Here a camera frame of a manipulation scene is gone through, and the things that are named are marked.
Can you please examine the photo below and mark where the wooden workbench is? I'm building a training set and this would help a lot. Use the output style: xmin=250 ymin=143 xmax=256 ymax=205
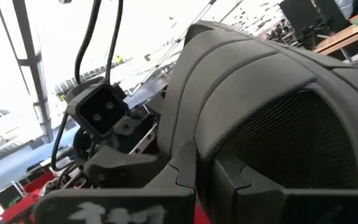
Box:
xmin=314 ymin=15 xmax=358 ymax=55

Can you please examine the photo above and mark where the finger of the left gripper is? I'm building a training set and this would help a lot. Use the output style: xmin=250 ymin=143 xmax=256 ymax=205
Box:
xmin=84 ymin=144 xmax=169 ymax=189

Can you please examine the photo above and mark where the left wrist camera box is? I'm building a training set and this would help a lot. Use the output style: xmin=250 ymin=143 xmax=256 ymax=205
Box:
xmin=65 ymin=81 xmax=129 ymax=139

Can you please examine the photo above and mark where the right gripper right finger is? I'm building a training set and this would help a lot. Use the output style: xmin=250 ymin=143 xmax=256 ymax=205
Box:
xmin=196 ymin=151 xmax=358 ymax=224

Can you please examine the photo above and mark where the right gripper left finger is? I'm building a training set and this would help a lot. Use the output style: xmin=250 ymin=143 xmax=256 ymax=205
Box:
xmin=32 ymin=139 xmax=198 ymax=224

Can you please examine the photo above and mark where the black aluminium rig frame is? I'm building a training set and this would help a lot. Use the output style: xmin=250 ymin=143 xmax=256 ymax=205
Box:
xmin=0 ymin=0 xmax=54 ymax=144

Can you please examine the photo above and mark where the black rubber slide sandal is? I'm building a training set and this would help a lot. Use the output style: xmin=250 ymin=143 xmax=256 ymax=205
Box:
xmin=156 ymin=20 xmax=358 ymax=218

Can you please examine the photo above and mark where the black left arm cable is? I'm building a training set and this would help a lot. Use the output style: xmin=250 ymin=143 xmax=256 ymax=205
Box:
xmin=74 ymin=0 xmax=124 ymax=85

